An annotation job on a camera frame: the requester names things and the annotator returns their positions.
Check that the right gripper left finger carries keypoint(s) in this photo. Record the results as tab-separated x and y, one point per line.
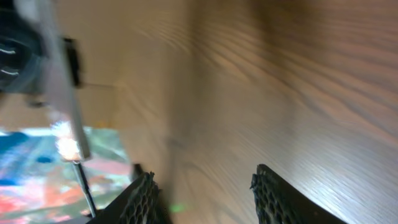
138	204

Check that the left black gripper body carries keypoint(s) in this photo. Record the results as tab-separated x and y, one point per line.
21	52

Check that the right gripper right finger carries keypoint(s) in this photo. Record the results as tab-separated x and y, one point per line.
278	202

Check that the bronze Galaxy smartphone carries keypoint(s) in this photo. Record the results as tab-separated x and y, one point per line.
65	116

